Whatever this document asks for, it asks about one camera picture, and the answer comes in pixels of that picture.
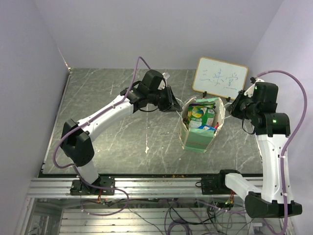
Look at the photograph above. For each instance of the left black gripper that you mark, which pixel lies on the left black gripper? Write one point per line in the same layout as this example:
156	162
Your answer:
171	104

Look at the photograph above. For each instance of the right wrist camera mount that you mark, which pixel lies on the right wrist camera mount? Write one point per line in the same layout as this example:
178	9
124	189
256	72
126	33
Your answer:
249	92

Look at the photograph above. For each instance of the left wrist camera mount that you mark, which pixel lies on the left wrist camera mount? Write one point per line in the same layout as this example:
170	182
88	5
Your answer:
163	84

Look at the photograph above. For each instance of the aluminium rail frame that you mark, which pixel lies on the aluminium rail frame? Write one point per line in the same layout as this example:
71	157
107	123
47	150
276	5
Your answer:
145	188

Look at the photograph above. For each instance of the green patterned paper bag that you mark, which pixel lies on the green patterned paper bag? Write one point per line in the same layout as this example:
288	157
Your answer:
200	139

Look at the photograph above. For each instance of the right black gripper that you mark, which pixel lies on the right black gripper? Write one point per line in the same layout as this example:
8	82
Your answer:
233	108

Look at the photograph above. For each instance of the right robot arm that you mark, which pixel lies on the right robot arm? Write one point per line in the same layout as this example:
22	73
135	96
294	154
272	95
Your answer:
271	130

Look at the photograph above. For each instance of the small whiteboard with writing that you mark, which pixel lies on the small whiteboard with writing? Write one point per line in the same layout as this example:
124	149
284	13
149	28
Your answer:
219	78

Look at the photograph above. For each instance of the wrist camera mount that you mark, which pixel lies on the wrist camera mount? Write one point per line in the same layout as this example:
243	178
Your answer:
249	92
163	84

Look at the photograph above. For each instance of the green snack packet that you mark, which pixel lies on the green snack packet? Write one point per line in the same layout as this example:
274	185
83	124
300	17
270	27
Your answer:
200	115

